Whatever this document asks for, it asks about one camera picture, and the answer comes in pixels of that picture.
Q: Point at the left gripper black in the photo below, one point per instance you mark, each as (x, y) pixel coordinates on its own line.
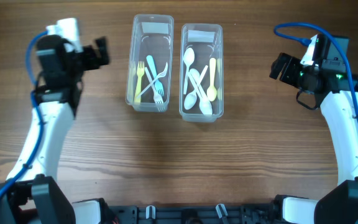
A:
(89, 51)

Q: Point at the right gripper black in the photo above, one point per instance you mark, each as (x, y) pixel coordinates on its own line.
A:
(292, 63)

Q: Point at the yellow plastic fork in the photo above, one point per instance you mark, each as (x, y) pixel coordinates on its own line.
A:
(140, 72)

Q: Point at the thin white fork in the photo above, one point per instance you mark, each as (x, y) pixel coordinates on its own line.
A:
(157, 96)
(160, 75)

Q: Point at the thick white plastic fork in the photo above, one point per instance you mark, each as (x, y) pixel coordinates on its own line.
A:
(158, 85)

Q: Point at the yellow plastic spoon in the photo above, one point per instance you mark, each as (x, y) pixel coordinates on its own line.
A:
(212, 91)

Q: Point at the white spoon slender handle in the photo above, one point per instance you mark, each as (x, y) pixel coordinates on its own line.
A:
(189, 57)

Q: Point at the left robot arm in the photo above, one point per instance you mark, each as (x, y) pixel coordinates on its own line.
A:
(30, 194)

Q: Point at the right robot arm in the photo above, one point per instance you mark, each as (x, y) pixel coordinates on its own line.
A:
(336, 96)

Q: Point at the white label left container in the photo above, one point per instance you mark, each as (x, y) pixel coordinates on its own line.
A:
(155, 28)

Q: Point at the white label container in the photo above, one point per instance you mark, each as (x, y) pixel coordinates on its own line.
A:
(200, 36)
(155, 28)

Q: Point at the left clear plastic container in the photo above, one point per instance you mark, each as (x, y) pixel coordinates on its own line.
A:
(161, 48)

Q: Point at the clear plastic container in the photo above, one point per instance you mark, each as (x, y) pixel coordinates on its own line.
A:
(161, 48)
(201, 97)

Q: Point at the right clear plastic container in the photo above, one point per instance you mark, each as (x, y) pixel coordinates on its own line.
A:
(201, 97)

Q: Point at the white label right container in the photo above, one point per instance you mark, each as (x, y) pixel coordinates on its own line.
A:
(200, 36)

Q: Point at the thick white plastic spoon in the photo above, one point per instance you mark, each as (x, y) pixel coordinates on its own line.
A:
(194, 74)

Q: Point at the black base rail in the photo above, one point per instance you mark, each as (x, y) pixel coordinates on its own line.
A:
(210, 214)

